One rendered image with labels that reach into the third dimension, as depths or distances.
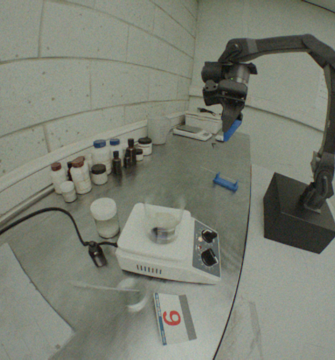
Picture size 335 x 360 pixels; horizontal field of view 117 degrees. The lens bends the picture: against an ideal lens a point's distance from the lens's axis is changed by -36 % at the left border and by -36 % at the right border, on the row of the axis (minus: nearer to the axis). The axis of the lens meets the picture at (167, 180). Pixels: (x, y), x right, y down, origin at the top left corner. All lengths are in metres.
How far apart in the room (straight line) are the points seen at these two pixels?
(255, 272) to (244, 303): 0.08
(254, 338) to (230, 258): 0.19
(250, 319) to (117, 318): 0.24
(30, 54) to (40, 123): 0.24
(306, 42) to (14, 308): 0.80
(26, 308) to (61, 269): 0.12
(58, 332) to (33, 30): 0.75
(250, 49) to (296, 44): 0.11
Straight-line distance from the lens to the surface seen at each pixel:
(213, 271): 0.32
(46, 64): 0.64
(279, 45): 0.46
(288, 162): 1.83
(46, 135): 0.64
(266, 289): 0.40
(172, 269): 0.29
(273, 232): 0.48
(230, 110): 0.36
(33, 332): 0.37
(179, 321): 0.31
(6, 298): 0.43
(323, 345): 0.47
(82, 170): 0.52
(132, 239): 0.28
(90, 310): 0.34
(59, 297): 0.37
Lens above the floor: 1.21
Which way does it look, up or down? 32 degrees down
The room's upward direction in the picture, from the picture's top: 5 degrees clockwise
